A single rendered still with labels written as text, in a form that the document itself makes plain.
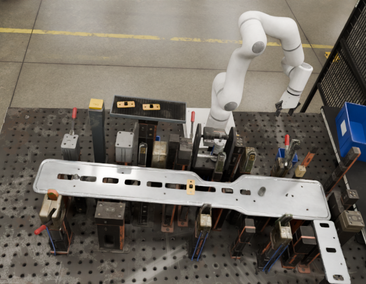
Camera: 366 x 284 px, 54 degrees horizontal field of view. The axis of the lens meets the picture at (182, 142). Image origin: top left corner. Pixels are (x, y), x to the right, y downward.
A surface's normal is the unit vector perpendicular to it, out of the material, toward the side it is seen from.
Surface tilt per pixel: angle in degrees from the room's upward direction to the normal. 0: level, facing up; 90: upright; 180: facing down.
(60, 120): 0
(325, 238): 0
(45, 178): 0
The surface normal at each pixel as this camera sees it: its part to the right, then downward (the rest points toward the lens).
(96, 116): -0.02, 0.76
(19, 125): 0.12, -0.65
